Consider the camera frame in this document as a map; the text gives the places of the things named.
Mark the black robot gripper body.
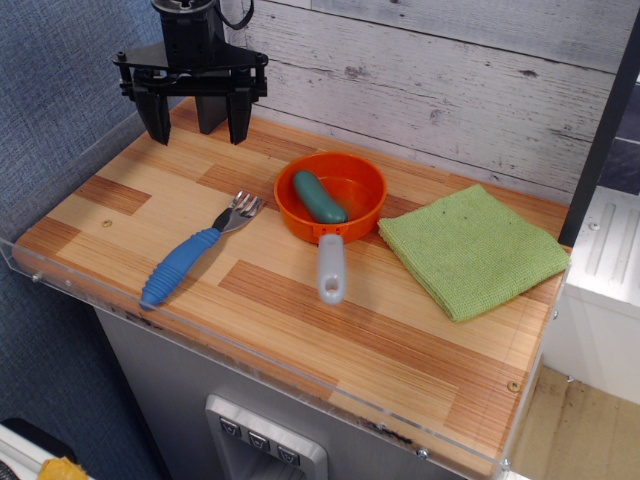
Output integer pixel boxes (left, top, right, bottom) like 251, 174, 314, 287
113, 13, 268, 101

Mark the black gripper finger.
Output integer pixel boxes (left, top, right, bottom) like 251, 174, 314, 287
135, 92, 171, 145
226, 91, 252, 145

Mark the blue handled metal fork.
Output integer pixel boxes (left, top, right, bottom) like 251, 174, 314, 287
141, 191, 263, 310

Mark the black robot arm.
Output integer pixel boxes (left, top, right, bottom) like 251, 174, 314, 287
113, 1, 268, 145

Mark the green toy pickle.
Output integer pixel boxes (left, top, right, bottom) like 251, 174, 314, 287
293, 170, 348, 224

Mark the clear acrylic table guard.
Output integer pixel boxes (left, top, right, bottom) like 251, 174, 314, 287
8, 100, 562, 479

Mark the green folded cloth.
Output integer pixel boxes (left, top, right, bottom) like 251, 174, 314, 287
378, 185, 570, 322

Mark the grey cabinet with button panel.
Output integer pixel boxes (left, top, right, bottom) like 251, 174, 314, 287
97, 310, 457, 479

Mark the yellow object bottom left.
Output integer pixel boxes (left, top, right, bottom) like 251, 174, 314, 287
36, 457, 90, 480

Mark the white side unit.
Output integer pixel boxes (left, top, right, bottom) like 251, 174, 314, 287
542, 187, 639, 404

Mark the dark grey post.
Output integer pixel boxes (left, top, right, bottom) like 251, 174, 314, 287
195, 96, 228, 135

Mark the black cable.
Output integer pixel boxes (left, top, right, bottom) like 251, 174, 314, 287
217, 0, 255, 30

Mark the orange toy pot grey handle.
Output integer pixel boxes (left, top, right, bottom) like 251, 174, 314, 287
274, 152, 387, 305

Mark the black vertical frame bar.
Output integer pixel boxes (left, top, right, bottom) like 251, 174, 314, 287
558, 14, 639, 247

